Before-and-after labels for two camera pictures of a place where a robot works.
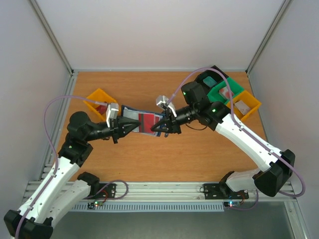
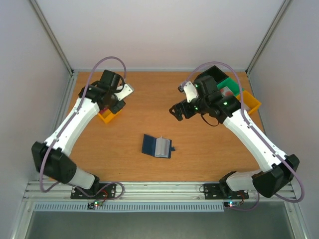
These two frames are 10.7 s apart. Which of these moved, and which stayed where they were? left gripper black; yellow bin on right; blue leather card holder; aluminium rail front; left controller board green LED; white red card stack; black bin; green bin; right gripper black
Moved: blue leather card holder; right gripper black; left gripper black
Stayed: black bin; left controller board green LED; white red card stack; yellow bin on right; aluminium rail front; green bin
